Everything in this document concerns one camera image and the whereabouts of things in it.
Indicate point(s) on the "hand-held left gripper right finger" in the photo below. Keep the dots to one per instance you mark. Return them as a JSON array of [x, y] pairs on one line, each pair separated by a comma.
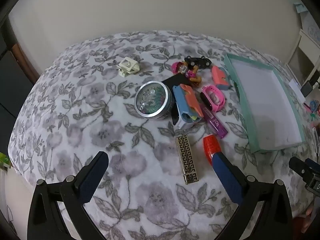
[[228, 180]]

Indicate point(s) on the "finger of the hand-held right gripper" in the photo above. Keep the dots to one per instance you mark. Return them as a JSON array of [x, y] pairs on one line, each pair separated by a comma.
[[297, 166], [313, 165]]

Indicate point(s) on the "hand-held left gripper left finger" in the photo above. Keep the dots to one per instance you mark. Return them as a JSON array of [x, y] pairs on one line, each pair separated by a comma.
[[92, 180]]

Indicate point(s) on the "red-orange plastic container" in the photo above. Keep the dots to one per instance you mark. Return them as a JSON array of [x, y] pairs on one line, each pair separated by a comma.
[[211, 146]]

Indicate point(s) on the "gold and black patterned box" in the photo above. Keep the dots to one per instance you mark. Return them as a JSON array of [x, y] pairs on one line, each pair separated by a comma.
[[187, 160]]

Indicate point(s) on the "purple tube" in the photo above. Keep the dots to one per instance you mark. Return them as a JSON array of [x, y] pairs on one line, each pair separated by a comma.
[[215, 123]]

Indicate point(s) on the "teal cardboard box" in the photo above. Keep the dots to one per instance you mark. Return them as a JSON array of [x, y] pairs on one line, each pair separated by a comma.
[[262, 105]]

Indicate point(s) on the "pink smart watch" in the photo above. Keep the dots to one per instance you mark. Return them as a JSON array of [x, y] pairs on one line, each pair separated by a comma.
[[217, 105]]

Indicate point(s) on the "large blue and orange toy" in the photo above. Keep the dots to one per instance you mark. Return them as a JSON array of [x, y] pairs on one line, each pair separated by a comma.
[[185, 100]]

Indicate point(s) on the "round tin with beads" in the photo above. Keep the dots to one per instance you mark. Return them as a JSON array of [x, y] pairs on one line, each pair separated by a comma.
[[152, 98]]

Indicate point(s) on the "cream hair claw clip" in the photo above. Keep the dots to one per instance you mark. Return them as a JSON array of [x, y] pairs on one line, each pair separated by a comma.
[[127, 66]]

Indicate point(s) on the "doll with pink helmet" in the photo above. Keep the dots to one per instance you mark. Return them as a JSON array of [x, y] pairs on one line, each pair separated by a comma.
[[178, 67]]

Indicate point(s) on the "person's right hand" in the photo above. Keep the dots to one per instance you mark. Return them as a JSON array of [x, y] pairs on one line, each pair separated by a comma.
[[308, 211]]

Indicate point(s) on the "grey floral blanket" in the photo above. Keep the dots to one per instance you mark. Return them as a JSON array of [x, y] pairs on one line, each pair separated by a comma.
[[87, 130]]

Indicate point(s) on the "blue patterned round toy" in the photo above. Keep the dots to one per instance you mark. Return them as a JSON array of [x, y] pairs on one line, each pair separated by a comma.
[[314, 105]]

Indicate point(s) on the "black power adapter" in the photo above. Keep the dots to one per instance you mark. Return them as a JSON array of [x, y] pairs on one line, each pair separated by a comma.
[[306, 88]]

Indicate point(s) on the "white flat device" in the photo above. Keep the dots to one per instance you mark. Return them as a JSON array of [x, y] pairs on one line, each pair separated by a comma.
[[293, 83]]

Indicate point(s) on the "small orange and blue toy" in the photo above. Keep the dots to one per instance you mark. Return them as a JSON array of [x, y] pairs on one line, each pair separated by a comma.
[[218, 76]]

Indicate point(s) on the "white shelf unit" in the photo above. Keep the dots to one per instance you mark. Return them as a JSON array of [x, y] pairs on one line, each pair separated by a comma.
[[306, 45]]

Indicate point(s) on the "black toy car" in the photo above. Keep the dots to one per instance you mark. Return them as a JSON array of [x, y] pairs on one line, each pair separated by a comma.
[[198, 61]]

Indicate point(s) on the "dark wooden furniture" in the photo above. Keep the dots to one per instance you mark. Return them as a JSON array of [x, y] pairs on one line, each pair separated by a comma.
[[15, 85]]

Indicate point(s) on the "white floral print sheet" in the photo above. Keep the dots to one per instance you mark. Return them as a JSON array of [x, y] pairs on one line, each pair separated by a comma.
[[311, 28]]

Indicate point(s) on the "teal paper note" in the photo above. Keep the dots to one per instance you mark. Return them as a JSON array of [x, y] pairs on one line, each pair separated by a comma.
[[301, 7]]

